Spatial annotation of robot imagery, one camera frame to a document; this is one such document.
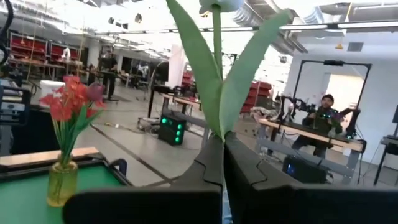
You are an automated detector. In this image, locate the white tulip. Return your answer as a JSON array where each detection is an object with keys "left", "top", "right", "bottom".
[{"left": 166, "top": 0, "right": 292, "bottom": 142}]

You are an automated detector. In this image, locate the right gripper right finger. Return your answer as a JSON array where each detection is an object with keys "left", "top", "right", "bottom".
[{"left": 223, "top": 132, "right": 398, "bottom": 224}]

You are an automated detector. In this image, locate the grey equipment rack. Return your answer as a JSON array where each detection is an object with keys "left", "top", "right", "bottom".
[{"left": 0, "top": 77, "right": 32, "bottom": 127}]

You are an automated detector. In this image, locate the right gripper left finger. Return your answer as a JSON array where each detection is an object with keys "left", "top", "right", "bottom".
[{"left": 62, "top": 133, "right": 225, "bottom": 224}]

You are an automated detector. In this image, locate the person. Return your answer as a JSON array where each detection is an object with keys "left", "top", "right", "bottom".
[
  {"left": 292, "top": 93, "right": 343, "bottom": 158},
  {"left": 99, "top": 51, "right": 119, "bottom": 100}
]

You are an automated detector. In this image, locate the black gantry frame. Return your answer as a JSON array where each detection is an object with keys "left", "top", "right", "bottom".
[{"left": 292, "top": 59, "right": 373, "bottom": 125}]

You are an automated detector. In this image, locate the black stool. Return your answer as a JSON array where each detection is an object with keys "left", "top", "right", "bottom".
[{"left": 373, "top": 135, "right": 398, "bottom": 187}]

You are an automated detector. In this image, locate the dark red tulip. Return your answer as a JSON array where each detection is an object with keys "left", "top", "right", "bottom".
[{"left": 73, "top": 82, "right": 106, "bottom": 162}]

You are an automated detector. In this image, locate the red flower bunch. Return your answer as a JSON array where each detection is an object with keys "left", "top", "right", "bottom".
[{"left": 39, "top": 75, "right": 106, "bottom": 166}]

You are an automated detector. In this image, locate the red bin stack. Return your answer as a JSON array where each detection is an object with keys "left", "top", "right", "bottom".
[{"left": 241, "top": 80, "right": 273, "bottom": 114}]

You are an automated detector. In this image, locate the wooden workbench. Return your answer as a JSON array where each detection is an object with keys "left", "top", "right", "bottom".
[
  {"left": 147, "top": 84, "right": 211, "bottom": 149},
  {"left": 256, "top": 118, "right": 368, "bottom": 184}
]

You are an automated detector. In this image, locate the black box with green lights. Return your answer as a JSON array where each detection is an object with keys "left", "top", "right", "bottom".
[{"left": 157, "top": 112, "right": 187, "bottom": 146}]

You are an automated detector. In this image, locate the white bin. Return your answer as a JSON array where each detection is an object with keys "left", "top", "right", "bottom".
[{"left": 39, "top": 80, "right": 66, "bottom": 98}]

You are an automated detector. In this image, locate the wooden table board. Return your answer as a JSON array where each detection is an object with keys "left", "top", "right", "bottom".
[{"left": 0, "top": 146, "right": 100, "bottom": 167}]

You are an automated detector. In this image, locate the red shelving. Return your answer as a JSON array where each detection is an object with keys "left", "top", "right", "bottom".
[{"left": 9, "top": 32, "right": 80, "bottom": 63}]

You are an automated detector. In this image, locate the yellow glass vase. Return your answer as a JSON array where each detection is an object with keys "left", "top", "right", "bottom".
[{"left": 46, "top": 155, "right": 79, "bottom": 208}]

